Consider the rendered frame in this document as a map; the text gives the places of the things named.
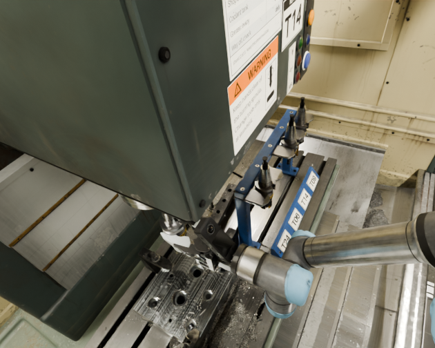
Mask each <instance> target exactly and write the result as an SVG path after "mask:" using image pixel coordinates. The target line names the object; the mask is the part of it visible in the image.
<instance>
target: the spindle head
mask: <svg viewBox="0 0 435 348"><path fill-rule="evenodd" d="M305 9H306V0H304V10H303V18H302V29H301V30H300V32H299V33H298V34H297V35H296V36H295V37H294V38H293V39H292V40H291V42H290V43H289V44H288V45H287V47H286V48H285V49H284V50H283V51H282V52H281V33H282V29H281V30H280V31H279V32H278V33H277V34H276V35H275V36H274V37H273V38H272V40H271V41H270V42H269V43H268V44H267V45H266V46H265V47H264V48H263V49H262V50H261V51H260V52H259V53H258V54H257V55H256V56H255V57H254V58H253V59H252V60H251V61H250V62H249V63H248V64H247V65H246V66H245V67H244V68H243V69H242V70H241V71H240V72H239V73H238V74H237V75H236V76H235V77H234V78H233V79H232V80H231V81H230V77H229V63H228V56H227V48H226V35H225V27H224V13H223V6H222V0H0V143H1V144H4V145H6V146H9V147H10V148H13V149H15V150H17V151H20V152H22V153H25V154H26V155H29V156H31V157H34V158H36V159H38V160H41V161H43V162H45V163H48V164H50V165H53V166H55V167H57V168H60V169H62V170H64V171H67V172H69V173H72V174H73V175H76V176H78V177H81V178H83V179H85V180H88V181H89V182H92V183H94V184H97V185H99V186H102V187H104V188H106V189H108V190H111V191H113V192H116V193H118V194H120V195H123V196H125V197H127V198H130V199H132V200H135V201H136V202H139V203H141V204H144V205H146V206H149V207H151V208H152V209H155V210H157V211H160V212H162V213H165V214H167V215H169V216H171V217H174V218H176V219H179V220H181V221H183V222H185V223H188V224H190V225H193V226H194V224H195V223H196V222H198V221H199V220H200V218H201V217H202V216H203V214H204V212H205V211H206V210H207V209H208V207H209V205H210V204H211V202H212V201H213V200H214V198H215V196H216V195H217V194H218V193H219V191H220V189H221V188H222V187H223V186H224V184H225V182H226V181H227V180H228V178H229V177H230V175H231V174H232V172H233V171H234V170H235V168H236V167H237V165H238V164H239V163H240V161H241V160H242V158H243V157H244V155H245V154H246V152H247V151H248V150H249V148H250V147H251V145H252V144H253V143H254V141H255V139H256V138H257V137H258V135H259V134H260V132H261V131H262V129H263V128H264V127H265V125H266V124H267V122H268V121H269V120H270V118H271V117H272V115H273V114H274V112H275V111H276V110H277V108H278V106H279V105H280V104H281V103H282V101H283V99H284V98H285V97H286V96H287V76H288V63H289V49H290V47H291V46H292V45H293V44H294V42H295V41H296V43H297V40H298V37H299V36H300V35H302V36H303V34H304V25H305ZM277 36H278V69H277V94H276V100H275V102H274V103H273V105H272V106H271V107H270V109H269V110H268V111H267V113H266V114H265V116H264V117H263V118H262V120H261V121H260V123H259V124H258V125H257V126H256V128H255V129H254V131H253V132H252V133H251V135H250V136H249V138H248V139H247V141H245V143H244V144H243V146H242V148H241V149H240V150H239V151H238V153H237V154H236V155H234V147H233V135H232V128H231V116H230V109H229V96H228V90H227V88H228V87H229V86H230V85H231V84H232V83H233V82H234V81H235V79H236V78H237V77H238V76H239V75H240V74H241V73H242V72H243V71H244V70H245V69H246V68H247V67H248V66H249V65H250V64H251V62H252V61H253V60H254V59H255V58H256V57H257V56H258V55H259V54H260V53H261V52H262V51H263V50H264V49H265V48H266V47H267V46H268V45H269V44H270V43H271V42H272V41H273V40H274V39H275V38H276V37H277ZM298 53H300V54H301V56H302V47H301V50H300V51H299V52H297V50H296V51H295V61H296V56H297V54H298ZM300 65H301V64H300ZM297 70H299V71H300V66H299V68H295V62H294V72H293V78H294V75H295V73H296V71H297Z"/></svg>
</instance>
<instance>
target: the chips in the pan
mask: <svg viewBox="0 0 435 348"><path fill-rule="evenodd" d="M381 193H383V191H373V193H372V196H371V200H370V203H369V207H370V208H371V209H372V208H373V207H376V206H381V205H383V200H384V199H382V196H381ZM365 217H366V218H365V220H364V223H363V226H362V229H366V228H370V227H375V226H383V225H388V224H389V223H388V220H387V218H386V215H385V214H384V211H383V210H381V209H380V210H378V209H377V210H376V209H373V210H372V211H370V212H369V214H367V215H366V216H365Z"/></svg>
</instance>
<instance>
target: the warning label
mask: <svg viewBox="0 0 435 348"><path fill-rule="evenodd" d="M277 69H278V36H277V37H276V38H275V39H274V40H273V41H272V42H271V43H270V44H269V45H268V46H267V47H266V48H265V49H264V50H263V51H262V52H261V53H260V54H259V55H258V56H257V57H256V58H255V59H254V60H253V61H252V62H251V64H250V65H249V66H248V67H247V68H246V69H245V70H244V71H243V72H242V73H241V74H240V75H239V76H238V77H237V78H236V79H235V81H234V82H233V83H232V84H231V85H230V86H229V87H228V88H227V90H228V96H229V109H230V116H231V128H232V135H233V147H234V155H236V154H237V153H238V151H239V150H240V149H241V148H242V146H243V144H244V143H245V141H247V139H248V138H249V136H250V135H251V133H252V132H253V131H254V129H255V128H256V126H257V125H258V124H259V123H260V121H261V120H262V118H263V117H264V116H265V114H266V113H267V111H268V110H269V109H270V107H271V106H272V105H273V103H274V102H275V100H276V94H277Z"/></svg>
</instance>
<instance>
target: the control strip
mask: <svg viewBox="0 0 435 348"><path fill-rule="evenodd" d="M313 7H314V0H307V3H306V11H305V18H304V34H303V36H302V35H300V36H299V37H298V40H297V43H296V50H297V52H299V51H300V50H301V49H299V43H300V39H301V38H302V39H303V45H302V56H301V54H300V53H298V54H297V56H296V61H295V68H299V66H298V58H299V56H301V57H302V61H301V65H300V71H299V70H297V71H296V73H295V75H294V79H293V82H294V84H297V83H298V82H296V77H297V74H298V72H300V80H301V79H302V77H303V76H304V74H305V73H306V72H307V69H304V61H305V57H306V54H307V53H308V52H309V46H310V43H309V45H308V46H307V37H308V36H309V35H310V36H311V26H312V24H311V25H310V26H309V24H308V21H309V14H310V12H311V10H313Z"/></svg>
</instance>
